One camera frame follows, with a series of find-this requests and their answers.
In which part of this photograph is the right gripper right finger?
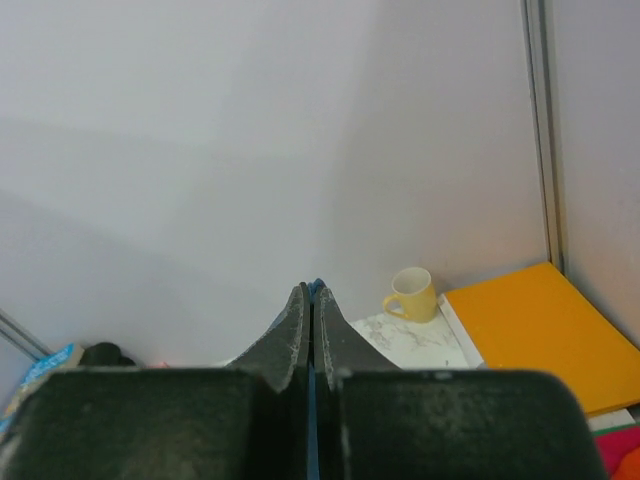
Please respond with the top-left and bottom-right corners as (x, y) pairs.
(313, 288), (606, 479)

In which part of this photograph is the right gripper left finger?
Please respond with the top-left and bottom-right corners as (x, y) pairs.
(1, 284), (310, 479)

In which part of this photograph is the blue t shirt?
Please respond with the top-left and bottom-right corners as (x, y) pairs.
(227, 278), (326, 480)

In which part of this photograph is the small pink box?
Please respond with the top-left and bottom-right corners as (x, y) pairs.
(148, 362), (170, 369)

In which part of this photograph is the yellow mug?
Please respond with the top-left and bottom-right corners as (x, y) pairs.
(382, 267), (438, 323)

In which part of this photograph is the black pink organizer rack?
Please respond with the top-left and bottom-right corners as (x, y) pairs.
(79, 342), (136, 367)

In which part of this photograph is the orange folder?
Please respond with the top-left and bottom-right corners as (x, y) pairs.
(445, 263), (639, 416)

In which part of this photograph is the blue treehouse book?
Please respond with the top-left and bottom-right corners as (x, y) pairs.
(1, 343), (85, 436)

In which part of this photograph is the white board under folder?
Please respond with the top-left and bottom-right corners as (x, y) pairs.
(438, 294), (636, 432)

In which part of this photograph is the magenta t shirt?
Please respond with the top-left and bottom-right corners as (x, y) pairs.
(594, 426), (640, 479)

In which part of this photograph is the orange t shirt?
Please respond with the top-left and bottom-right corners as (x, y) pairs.
(611, 448), (640, 480)

